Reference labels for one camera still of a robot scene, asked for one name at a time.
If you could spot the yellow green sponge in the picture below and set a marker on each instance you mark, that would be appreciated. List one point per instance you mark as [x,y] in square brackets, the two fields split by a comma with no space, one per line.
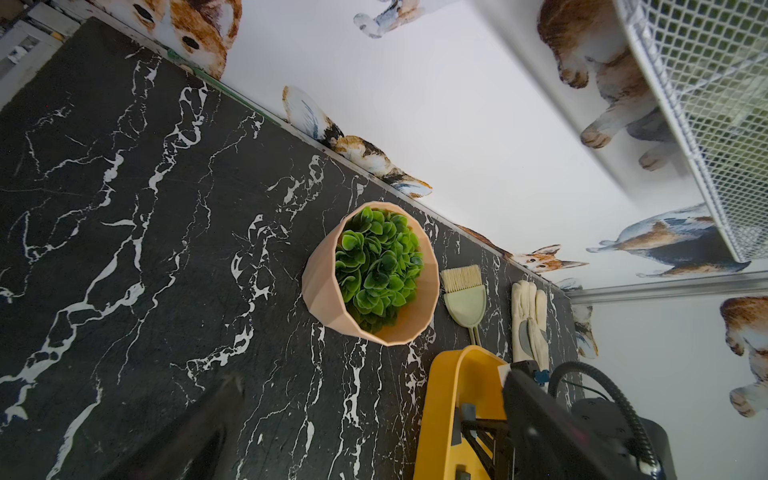
[465,298]

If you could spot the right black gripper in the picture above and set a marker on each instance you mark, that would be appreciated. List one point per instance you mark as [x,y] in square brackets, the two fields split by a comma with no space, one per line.
[489,441]

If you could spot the yellow storage box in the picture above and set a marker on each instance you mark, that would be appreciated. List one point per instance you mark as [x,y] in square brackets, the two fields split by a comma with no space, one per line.
[457,377]

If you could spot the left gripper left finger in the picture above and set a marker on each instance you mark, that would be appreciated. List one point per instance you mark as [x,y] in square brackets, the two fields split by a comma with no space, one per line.
[199,444]

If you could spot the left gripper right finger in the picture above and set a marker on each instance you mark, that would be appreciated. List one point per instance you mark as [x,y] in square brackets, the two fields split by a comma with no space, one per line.
[554,443]

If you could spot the pink pot with green plant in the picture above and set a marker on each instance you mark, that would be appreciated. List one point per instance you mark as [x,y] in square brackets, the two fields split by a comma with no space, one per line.
[375,276]

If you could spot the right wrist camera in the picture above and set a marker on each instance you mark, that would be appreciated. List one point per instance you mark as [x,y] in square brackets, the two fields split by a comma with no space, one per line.
[606,419]

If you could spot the beige work glove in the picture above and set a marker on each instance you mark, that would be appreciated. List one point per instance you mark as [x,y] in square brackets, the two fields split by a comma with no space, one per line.
[529,324]

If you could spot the white wire wall basket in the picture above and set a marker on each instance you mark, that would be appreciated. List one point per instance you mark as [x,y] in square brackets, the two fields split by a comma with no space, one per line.
[706,64]

